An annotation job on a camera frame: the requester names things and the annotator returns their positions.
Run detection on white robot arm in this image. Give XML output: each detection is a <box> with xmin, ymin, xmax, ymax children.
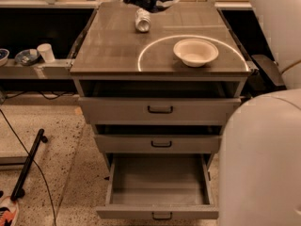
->
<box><xmin>218</xmin><ymin>0</ymin><xmax>301</xmax><ymax>226</ymax></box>

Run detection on grey drawer cabinet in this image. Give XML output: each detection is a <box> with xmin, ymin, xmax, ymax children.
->
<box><xmin>69</xmin><ymin>1</ymin><xmax>252</xmax><ymax>220</ymax></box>

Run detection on top grey drawer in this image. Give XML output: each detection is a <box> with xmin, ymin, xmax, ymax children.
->
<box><xmin>79</xmin><ymin>97</ymin><xmax>241</xmax><ymax>125</ymax></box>

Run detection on grey drawer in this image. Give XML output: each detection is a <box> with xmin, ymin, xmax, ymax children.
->
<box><xmin>79</xmin><ymin>97</ymin><xmax>241</xmax><ymax>125</ymax></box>
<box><xmin>95</xmin><ymin>135</ymin><xmax>220</xmax><ymax>153</ymax></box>
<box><xmin>97</xmin><ymin>154</ymin><xmax>218</xmax><ymax>220</ymax></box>

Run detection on middle grey drawer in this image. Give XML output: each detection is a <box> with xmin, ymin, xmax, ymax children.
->
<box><xmin>95</xmin><ymin>135</ymin><xmax>220</xmax><ymax>153</ymax></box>

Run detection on bottom grey drawer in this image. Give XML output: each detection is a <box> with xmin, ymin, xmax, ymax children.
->
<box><xmin>97</xmin><ymin>154</ymin><xmax>218</xmax><ymax>220</ymax></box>

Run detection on white crushed can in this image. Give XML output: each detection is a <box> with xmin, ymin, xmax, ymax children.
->
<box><xmin>135</xmin><ymin>8</ymin><xmax>151</xmax><ymax>33</ymax></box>

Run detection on white paper bowl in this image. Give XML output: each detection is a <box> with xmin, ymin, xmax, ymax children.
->
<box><xmin>173</xmin><ymin>39</ymin><xmax>219</xmax><ymax>67</ymax></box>

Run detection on grey side shelf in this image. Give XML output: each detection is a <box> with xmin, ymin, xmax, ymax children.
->
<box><xmin>0</xmin><ymin>59</ymin><xmax>72</xmax><ymax>80</ymax></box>

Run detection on white paper cup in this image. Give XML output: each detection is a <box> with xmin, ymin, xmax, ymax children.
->
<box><xmin>37</xmin><ymin>43</ymin><xmax>55</xmax><ymax>63</ymax></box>

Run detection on black office chair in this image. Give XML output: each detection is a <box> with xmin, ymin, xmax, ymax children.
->
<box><xmin>252</xmin><ymin>55</ymin><xmax>286</xmax><ymax>94</ymax></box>

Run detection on blue bowl with items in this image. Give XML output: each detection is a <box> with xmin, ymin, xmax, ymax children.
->
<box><xmin>15</xmin><ymin>49</ymin><xmax>40</xmax><ymax>66</ymax></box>

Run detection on blue bowl at edge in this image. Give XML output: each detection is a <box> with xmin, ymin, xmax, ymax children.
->
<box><xmin>0</xmin><ymin>48</ymin><xmax>9</xmax><ymax>66</ymax></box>

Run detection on black floor stand bar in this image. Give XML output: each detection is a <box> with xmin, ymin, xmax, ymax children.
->
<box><xmin>10</xmin><ymin>129</ymin><xmax>48</xmax><ymax>202</ymax></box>

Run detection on orange white shoe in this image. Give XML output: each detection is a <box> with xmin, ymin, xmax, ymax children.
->
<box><xmin>0</xmin><ymin>197</ymin><xmax>19</xmax><ymax>226</ymax></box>

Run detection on black floor cable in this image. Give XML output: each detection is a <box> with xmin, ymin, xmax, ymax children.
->
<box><xmin>0</xmin><ymin>109</ymin><xmax>57</xmax><ymax>226</ymax></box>

